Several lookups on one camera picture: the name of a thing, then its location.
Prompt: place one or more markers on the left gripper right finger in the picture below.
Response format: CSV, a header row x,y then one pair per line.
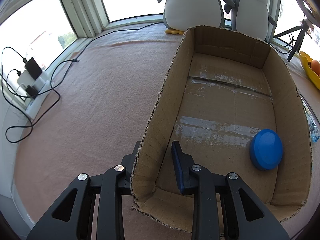
x,y
223,205

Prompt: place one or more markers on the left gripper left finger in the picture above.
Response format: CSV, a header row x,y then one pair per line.
x,y
71,214

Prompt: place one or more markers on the blue round puck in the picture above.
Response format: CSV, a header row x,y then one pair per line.
x,y
266,150

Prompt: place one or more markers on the pink carpet mat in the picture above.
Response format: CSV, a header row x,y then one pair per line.
x,y
107,98

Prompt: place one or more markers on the open cardboard box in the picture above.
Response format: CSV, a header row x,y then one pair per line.
x,y
221,89

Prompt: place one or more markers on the white power strip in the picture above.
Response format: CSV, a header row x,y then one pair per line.
x,y
36,90

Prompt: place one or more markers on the black charger adapter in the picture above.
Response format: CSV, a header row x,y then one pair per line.
x,y
33,68

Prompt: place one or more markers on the yellow fruit bowl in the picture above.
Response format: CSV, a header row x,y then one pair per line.
x,y
306,60

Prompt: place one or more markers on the orange fruit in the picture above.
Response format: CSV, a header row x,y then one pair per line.
x,y
315,66

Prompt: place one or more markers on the small penguin plush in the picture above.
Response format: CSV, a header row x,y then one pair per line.
x,y
250,17

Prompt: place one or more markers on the large penguin plush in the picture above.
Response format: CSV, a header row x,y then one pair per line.
x,y
179,15

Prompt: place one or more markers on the black tripod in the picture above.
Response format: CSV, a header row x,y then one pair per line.
x,y
303,29

